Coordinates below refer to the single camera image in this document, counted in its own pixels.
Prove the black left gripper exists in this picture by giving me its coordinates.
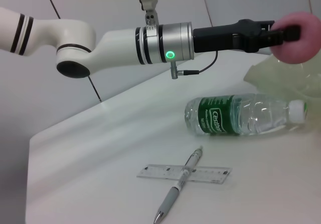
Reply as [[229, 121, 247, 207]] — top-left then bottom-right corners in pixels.
[[193, 19, 301, 54]]

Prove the pink toy peach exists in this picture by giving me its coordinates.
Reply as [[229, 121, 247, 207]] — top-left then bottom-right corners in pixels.
[[270, 11, 321, 65]]

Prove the clear water bottle green label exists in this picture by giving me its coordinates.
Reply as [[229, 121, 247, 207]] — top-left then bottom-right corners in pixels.
[[184, 93, 308, 137]]

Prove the translucent green plastic fruit bowl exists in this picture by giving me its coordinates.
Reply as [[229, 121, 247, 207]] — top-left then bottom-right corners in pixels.
[[243, 54, 321, 104]]

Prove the clear plastic ruler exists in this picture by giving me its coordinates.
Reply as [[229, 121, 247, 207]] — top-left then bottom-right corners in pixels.
[[136, 164, 233, 185]]

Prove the grey and white pen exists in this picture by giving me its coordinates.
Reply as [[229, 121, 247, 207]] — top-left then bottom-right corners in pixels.
[[153, 145, 204, 224]]

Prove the left arm cable with plug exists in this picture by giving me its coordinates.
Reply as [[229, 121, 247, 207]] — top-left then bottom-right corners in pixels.
[[170, 50, 218, 79]]

